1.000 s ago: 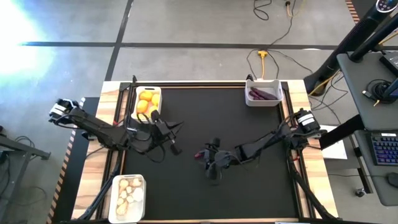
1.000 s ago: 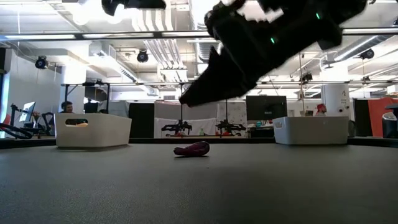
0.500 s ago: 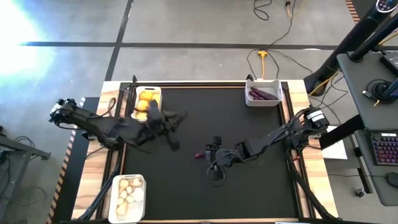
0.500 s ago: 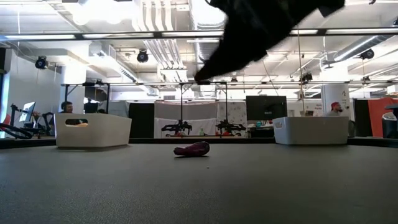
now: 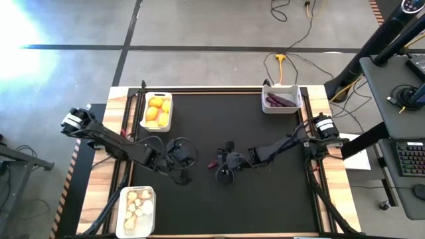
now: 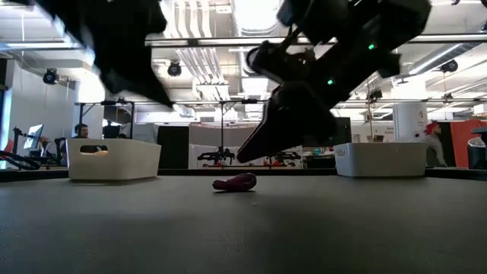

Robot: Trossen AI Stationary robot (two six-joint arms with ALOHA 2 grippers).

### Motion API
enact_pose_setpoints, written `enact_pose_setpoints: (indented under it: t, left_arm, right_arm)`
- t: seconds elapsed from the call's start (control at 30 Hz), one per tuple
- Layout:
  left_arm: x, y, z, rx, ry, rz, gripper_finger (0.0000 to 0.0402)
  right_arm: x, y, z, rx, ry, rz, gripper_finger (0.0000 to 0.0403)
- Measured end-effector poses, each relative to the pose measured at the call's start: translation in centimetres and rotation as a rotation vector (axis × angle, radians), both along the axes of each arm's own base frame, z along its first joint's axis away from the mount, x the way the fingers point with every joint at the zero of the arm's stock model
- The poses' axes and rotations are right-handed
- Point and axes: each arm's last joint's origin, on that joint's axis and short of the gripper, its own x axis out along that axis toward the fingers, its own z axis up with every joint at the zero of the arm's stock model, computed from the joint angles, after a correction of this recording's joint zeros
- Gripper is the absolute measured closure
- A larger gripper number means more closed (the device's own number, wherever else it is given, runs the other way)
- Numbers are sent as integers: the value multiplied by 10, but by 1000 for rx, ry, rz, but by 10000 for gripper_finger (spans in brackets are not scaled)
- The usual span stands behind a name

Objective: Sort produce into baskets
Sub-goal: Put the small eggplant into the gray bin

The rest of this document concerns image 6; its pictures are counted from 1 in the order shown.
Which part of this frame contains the black beam with light strips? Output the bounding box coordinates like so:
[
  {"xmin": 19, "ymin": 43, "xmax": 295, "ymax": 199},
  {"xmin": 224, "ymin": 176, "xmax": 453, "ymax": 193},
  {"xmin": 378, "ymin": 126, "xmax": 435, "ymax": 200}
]
[{"xmin": 0, "ymin": 36, "xmax": 487, "ymax": 51}]

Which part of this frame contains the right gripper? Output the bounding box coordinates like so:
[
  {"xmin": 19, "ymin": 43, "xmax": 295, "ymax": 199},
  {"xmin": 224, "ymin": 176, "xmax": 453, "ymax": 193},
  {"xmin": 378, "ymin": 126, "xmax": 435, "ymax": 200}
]
[{"xmin": 235, "ymin": 0, "xmax": 403, "ymax": 164}]

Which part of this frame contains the black table mat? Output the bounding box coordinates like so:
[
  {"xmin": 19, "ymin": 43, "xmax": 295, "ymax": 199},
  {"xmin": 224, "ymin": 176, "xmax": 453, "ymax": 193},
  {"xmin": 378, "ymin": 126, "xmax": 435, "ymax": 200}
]
[{"xmin": 0, "ymin": 175, "xmax": 487, "ymax": 274}]

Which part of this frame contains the small computer monitor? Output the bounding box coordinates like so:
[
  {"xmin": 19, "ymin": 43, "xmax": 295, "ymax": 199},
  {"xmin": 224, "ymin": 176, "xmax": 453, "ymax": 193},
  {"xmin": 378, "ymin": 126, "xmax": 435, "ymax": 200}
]
[{"xmin": 23, "ymin": 124, "xmax": 45, "ymax": 151}]

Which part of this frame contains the short purple sweet potato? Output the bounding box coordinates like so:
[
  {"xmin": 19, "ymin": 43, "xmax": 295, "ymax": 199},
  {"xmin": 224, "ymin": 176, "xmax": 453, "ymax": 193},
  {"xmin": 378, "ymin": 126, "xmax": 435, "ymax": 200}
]
[{"xmin": 212, "ymin": 172, "xmax": 258, "ymax": 193}]

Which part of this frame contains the large black monitor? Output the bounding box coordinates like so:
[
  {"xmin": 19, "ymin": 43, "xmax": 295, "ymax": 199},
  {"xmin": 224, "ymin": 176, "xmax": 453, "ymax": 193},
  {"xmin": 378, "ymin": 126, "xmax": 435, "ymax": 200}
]
[{"xmin": 334, "ymin": 116, "xmax": 352, "ymax": 148}]

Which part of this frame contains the person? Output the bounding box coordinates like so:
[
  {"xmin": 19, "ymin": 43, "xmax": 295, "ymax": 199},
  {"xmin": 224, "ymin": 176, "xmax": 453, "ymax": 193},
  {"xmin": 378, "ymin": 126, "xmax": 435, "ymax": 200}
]
[
  {"xmin": 72, "ymin": 123, "xmax": 91, "ymax": 140},
  {"xmin": 422, "ymin": 121, "xmax": 449, "ymax": 168}
]

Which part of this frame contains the white round column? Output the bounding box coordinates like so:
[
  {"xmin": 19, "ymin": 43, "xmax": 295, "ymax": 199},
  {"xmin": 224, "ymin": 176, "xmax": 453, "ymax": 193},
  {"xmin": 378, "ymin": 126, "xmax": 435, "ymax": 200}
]
[{"xmin": 393, "ymin": 101, "xmax": 429, "ymax": 144}]

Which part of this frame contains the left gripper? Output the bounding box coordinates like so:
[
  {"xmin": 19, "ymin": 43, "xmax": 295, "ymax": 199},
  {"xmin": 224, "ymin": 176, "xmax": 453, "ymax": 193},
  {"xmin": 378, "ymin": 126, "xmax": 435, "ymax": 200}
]
[{"xmin": 37, "ymin": 0, "xmax": 175, "ymax": 110}]

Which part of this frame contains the red partition wall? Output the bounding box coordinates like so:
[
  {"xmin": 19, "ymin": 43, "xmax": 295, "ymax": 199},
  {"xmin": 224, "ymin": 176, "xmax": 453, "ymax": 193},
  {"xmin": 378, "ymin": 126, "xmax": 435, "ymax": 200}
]
[{"xmin": 450, "ymin": 119, "xmax": 487, "ymax": 168}]

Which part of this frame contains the black partition panel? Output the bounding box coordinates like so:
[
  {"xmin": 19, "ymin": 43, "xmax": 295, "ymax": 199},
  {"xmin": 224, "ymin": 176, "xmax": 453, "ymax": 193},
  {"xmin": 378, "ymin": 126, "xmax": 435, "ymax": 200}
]
[{"xmin": 158, "ymin": 126, "xmax": 190, "ymax": 170}]

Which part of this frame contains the black ceiling spotlight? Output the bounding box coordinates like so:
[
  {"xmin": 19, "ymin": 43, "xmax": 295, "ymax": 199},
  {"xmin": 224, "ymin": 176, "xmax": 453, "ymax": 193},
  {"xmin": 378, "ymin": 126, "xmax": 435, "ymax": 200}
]
[
  {"xmin": 167, "ymin": 60, "xmax": 183, "ymax": 78},
  {"xmin": 42, "ymin": 68, "xmax": 60, "ymax": 85},
  {"xmin": 440, "ymin": 59, "xmax": 460, "ymax": 75}
]

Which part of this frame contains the white plastic basket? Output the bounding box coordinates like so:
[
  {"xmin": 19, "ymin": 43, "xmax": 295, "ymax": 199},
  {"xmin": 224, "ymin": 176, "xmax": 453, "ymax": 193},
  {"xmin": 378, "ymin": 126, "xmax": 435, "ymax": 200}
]
[
  {"xmin": 333, "ymin": 142, "xmax": 428, "ymax": 178},
  {"xmin": 66, "ymin": 138, "xmax": 162, "ymax": 181}
]

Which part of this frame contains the silver ventilation duct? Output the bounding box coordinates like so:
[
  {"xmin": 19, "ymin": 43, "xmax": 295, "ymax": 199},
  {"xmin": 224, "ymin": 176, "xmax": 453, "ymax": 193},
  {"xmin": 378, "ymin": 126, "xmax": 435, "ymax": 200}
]
[{"xmin": 231, "ymin": 0, "xmax": 285, "ymax": 43}]

